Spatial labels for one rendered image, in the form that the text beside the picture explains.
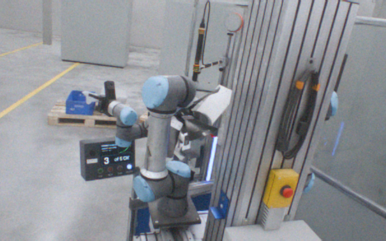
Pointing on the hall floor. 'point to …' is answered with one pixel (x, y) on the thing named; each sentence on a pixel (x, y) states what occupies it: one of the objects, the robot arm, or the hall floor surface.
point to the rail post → (131, 224)
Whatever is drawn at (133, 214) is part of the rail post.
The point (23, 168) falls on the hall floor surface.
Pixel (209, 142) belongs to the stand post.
